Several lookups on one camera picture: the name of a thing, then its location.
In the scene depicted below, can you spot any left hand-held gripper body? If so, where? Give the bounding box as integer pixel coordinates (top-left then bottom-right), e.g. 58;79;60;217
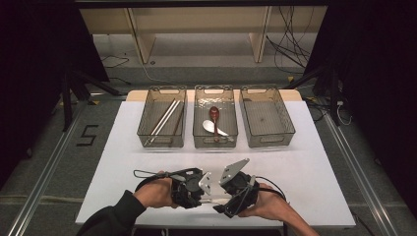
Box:
169;167;212;209

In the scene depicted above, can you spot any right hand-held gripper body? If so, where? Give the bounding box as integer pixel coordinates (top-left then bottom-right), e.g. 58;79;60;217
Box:
218;158;261;219

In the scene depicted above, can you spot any metal table knife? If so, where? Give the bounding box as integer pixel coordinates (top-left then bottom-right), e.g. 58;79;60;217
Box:
200;196;232;207

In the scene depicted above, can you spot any white soup spoon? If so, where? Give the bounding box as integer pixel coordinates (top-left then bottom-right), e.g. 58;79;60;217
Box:
202;119;235;143

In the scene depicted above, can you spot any smoky clear rippled plastic bin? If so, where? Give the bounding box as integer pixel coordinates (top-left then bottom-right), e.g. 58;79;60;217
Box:
192;85;239;148

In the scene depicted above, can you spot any smoky clear ribbed plastic bin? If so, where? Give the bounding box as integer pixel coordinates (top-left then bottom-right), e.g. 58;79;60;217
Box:
137;86;189;148
239;86;296;148

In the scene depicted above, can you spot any brown wooden spoon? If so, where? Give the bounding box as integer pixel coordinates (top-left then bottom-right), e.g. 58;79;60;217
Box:
208;105;221;143

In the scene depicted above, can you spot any person's left hand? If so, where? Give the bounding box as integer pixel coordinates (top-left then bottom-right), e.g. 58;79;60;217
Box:
133;170;180;209

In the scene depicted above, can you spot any person's right hand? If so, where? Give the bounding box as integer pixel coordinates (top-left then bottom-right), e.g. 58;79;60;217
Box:
237;191;296;224

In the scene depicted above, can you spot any white table cover sheet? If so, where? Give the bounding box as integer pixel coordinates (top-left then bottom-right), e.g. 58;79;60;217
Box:
75;99;357;228

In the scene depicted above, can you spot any black tripod stand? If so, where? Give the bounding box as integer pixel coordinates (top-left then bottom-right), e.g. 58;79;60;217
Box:
60;70;122;132
283;63;342;127

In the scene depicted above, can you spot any beige wooden desk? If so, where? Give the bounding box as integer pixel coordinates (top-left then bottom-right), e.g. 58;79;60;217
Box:
78;5;328;65

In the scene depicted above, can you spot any black curtain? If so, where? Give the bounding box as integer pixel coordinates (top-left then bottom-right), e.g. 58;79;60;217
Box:
0;0;109;185
304;0;417;210

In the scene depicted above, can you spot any right hand-held gripper cable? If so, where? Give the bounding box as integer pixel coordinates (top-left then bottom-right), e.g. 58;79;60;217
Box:
255;176;289;236

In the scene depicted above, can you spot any hand-held gripper cable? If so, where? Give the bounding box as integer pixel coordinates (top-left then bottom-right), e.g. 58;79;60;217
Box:
255;176;289;236
133;168;198;193

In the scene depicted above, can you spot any left hand-held gripper cable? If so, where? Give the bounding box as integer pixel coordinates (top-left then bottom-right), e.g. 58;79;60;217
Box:
133;168;198;193

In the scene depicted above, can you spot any white floor cable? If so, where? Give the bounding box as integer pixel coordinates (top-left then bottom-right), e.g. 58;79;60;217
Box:
126;52;171;85

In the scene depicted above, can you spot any aluminium floor rail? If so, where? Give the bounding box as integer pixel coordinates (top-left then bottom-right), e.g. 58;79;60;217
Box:
6;97;89;236
323;112;399;236

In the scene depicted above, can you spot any white cable with plug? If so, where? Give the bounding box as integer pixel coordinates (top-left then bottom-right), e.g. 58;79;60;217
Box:
336;99;353;126

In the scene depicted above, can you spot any black floor cable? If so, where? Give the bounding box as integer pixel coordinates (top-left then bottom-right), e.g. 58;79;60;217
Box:
99;53;131;69

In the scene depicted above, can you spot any bundle of black cables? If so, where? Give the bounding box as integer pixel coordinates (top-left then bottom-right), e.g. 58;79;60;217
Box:
266;5;313;75

